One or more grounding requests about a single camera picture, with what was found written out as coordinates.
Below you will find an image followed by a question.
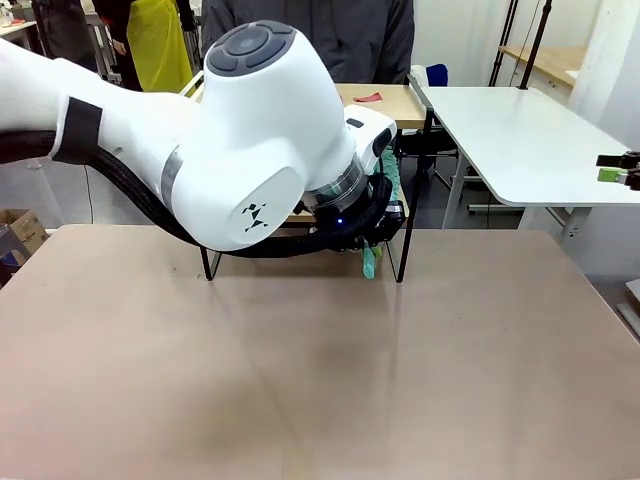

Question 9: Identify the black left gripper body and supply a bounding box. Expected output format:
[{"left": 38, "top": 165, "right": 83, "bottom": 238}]
[{"left": 369, "top": 199, "right": 406, "bottom": 247}]

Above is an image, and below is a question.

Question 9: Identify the teal fluffy duster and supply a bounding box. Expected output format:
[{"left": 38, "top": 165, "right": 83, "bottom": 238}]
[{"left": 359, "top": 148, "right": 403, "bottom": 282}]

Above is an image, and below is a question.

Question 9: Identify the large white table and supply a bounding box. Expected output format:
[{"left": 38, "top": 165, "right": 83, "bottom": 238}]
[{"left": 418, "top": 85, "right": 640, "bottom": 246}]

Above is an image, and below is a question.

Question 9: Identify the wooden bench top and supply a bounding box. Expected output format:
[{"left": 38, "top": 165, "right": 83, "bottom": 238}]
[{"left": 498, "top": 43, "right": 586, "bottom": 87}]

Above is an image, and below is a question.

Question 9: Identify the thick black pole stand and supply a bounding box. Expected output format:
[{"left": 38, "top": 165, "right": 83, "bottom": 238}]
[{"left": 517, "top": 0, "right": 554, "bottom": 91}]

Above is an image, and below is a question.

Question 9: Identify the blue chair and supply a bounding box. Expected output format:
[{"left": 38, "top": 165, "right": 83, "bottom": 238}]
[{"left": 410, "top": 62, "right": 450, "bottom": 89}]

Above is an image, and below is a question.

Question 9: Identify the thin black tripod stand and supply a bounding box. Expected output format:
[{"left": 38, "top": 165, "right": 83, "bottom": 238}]
[{"left": 488, "top": 0, "right": 521, "bottom": 87}]

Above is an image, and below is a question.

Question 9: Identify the person in grey jacket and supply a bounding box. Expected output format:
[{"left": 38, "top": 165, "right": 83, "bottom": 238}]
[{"left": 199, "top": 0, "right": 416, "bottom": 86}]

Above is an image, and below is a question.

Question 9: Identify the person in yellow apron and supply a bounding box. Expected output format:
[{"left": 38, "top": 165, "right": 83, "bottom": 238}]
[{"left": 109, "top": 0, "right": 201, "bottom": 94}]

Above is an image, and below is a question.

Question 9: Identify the brown cardboard box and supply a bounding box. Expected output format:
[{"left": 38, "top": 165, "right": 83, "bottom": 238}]
[{"left": 0, "top": 208, "right": 50, "bottom": 289}]

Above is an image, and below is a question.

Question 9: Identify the person in dark clothes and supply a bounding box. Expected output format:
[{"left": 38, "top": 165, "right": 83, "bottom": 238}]
[{"left": 35, "top": 0, "right": 104, "bottom": 71}]

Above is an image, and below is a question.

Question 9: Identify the background workbench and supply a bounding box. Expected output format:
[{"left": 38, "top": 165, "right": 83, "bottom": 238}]
[{"left": 0, "top": 19, "right": 39, "bottom": 56}]

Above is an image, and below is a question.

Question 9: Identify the two-tier wooden shelf black frame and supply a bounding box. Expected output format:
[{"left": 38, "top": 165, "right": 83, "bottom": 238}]
[{"left": 177, "top": 69, "right": 435, "bottom": 284}]

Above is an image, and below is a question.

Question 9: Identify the black velcro strap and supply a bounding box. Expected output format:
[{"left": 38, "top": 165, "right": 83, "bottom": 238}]
[{"left": 51, "top": 96, "right": 105, "bottom": 166}]

